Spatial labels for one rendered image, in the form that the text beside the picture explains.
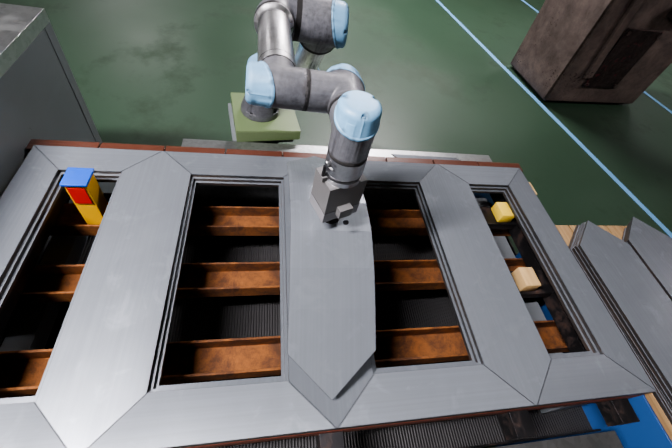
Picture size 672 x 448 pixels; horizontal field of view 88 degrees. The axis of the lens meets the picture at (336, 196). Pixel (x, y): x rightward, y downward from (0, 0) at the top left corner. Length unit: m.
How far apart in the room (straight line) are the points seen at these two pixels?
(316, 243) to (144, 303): 0.40
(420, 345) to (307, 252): 0.48
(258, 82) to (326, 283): 0.41
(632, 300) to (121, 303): 1.32
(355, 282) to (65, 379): 0.57
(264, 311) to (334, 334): 0.45
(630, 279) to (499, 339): 0.52
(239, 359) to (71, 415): 0.34
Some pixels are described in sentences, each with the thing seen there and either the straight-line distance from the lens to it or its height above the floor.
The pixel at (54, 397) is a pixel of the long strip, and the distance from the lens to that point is 0.88.
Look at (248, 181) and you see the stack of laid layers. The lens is 1.08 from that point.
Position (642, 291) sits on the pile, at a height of 0.85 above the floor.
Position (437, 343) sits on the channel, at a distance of 1.10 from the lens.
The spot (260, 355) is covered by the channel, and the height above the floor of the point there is 0.68.
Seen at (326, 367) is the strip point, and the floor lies 0.90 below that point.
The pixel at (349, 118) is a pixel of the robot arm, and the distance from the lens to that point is 0.55.
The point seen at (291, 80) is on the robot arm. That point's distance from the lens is 0.63.
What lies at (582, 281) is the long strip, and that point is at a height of 0.84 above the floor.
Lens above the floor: 1.63
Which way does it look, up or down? 49 degrees down
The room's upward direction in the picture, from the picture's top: 15 degrees clockwise
